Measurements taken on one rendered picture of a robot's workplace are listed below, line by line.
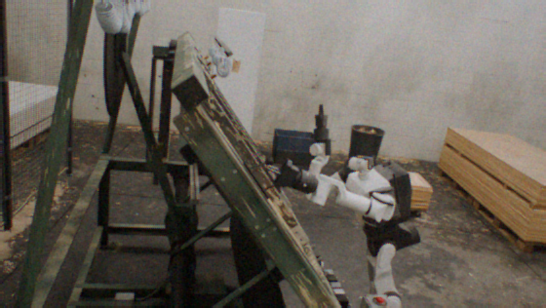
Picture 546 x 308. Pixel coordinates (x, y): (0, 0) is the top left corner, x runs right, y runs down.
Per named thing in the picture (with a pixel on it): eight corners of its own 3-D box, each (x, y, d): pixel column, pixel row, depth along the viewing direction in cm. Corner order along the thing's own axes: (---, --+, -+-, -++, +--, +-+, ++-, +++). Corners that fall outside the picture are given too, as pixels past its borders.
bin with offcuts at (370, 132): (380, 177, 678) (390, 135, 659) (346, 173, 674) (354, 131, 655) (371, 166, 727) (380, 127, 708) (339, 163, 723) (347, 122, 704)
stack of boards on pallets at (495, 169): (610, 262, 508) (637, 196, 485) (520, 252, 500) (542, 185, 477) (497, 181, 743) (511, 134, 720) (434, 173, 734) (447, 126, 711)
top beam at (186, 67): (186, 113, 161) (211, 97, 161) (170, 89, 157) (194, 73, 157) (184, 48, 367) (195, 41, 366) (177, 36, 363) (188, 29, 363)
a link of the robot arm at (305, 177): (290, 163, 184) (315, 173, 187) (285, 155, 193) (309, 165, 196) (276, 190, 186) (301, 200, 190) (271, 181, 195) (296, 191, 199)
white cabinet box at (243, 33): (246, 168, 639) (265, 14, 579) (204, 163, 634) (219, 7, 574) (247, 154, 697) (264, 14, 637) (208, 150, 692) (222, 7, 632)
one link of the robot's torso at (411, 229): (412, 236, 270) (408, 210, 264) (423, 247, 258) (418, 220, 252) (368, 251, 268) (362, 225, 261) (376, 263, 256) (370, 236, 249)
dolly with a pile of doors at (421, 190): (426, 219, 552) (434, 188, 540) (383, 214, 548) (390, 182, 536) (409, 199, 610) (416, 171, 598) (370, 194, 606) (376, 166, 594)
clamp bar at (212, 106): (299, 249, 256) (336, 226, 256) (175, 66, 213) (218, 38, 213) (295, 240, 265) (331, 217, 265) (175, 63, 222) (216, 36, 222)
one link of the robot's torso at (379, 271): (391, 294, 283) (387, 227, 268) (404, 313, 267) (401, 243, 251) (368, 300, 281) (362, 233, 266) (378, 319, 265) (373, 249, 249)
